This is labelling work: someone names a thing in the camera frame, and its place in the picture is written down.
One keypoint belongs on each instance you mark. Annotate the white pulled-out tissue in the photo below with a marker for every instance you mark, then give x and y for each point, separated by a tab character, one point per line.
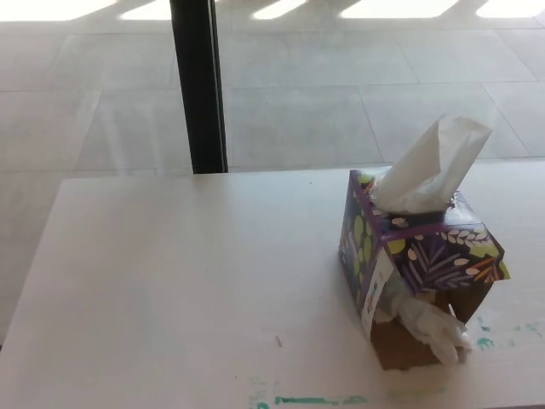
430	170

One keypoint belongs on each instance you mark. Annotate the purple floral tissue box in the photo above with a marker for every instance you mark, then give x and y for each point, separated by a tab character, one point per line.
438	251

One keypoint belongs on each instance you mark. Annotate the crumpled white tissue wad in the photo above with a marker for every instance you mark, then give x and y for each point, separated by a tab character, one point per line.
430	328

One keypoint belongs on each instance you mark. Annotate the black window frame post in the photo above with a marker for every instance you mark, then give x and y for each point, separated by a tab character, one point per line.
200	85

